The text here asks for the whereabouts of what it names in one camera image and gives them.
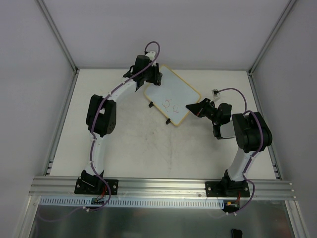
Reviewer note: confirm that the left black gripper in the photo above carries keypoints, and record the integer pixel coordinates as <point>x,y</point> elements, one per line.
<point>153,76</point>

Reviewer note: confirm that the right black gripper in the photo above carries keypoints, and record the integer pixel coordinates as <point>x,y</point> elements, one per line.
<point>203,108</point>

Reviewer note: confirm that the yellow framed whiteboard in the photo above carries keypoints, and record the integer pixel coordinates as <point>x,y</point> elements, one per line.
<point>172,96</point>

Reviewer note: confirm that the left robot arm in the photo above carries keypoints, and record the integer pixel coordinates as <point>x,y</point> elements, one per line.
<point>101,120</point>

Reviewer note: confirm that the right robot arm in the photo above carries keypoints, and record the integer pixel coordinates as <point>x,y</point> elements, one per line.
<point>252,136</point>

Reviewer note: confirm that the black object on floor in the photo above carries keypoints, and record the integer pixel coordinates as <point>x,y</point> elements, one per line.
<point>236,233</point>

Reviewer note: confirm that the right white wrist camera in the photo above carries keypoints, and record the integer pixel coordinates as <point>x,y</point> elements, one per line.
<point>215,95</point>

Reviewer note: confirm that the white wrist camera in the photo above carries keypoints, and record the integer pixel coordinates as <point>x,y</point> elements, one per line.
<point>215,95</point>
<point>151,55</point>

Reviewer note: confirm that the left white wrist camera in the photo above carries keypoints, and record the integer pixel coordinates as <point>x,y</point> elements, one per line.
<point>151,55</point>

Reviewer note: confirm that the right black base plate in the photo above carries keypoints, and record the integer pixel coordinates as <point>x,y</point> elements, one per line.
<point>231,189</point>

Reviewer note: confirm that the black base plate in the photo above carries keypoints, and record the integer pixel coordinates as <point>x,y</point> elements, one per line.
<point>231,189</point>
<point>97,188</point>

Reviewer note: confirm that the left aluminium frame post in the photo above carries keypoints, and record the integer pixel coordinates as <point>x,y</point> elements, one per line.
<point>53,27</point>

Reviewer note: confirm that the aluminium frame post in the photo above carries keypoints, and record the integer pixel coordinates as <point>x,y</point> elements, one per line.
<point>53,27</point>
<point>277,26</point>

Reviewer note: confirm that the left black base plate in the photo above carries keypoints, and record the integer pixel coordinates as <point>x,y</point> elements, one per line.
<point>97,188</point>

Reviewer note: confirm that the white slotted cable duct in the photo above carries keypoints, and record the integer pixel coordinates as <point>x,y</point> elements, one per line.
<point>133,202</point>

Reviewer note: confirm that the right aluminium frame post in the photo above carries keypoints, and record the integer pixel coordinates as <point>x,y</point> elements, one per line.
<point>277,26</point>

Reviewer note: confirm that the aluminium front rail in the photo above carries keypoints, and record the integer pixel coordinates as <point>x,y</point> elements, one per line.
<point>161,188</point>

